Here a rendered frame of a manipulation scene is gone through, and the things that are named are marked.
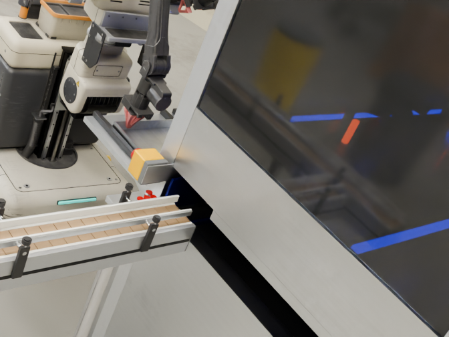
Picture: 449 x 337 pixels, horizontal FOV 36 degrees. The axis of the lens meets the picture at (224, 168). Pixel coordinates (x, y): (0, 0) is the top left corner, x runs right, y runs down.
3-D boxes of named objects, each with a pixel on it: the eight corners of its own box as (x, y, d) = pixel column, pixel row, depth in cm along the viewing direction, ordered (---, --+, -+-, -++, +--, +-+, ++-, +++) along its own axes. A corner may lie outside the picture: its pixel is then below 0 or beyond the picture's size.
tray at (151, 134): (230, 185, 223) (234, 176, 221) (166, 193, 205) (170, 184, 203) (173, 127, 242) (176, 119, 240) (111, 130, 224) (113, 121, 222)
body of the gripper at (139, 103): (135, 119, 218) (144, 101, 214) (121, 99, 223) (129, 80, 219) (152, 118, 222) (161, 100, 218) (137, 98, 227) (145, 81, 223)
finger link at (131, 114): (123, 132, 223) (133, 110, 218) (112, 118, 227) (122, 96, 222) (139, 132, 228) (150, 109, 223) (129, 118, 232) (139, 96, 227)
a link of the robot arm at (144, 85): (154, 70, 219) (140, 70, 215) (165, 83, 215) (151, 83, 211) (146, 87, 222) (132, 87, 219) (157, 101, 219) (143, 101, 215)
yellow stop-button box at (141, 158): (160, 182, 194) (168, 162, 190) (139, 185, 189) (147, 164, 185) (146, 167, 198) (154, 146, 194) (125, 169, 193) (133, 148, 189)
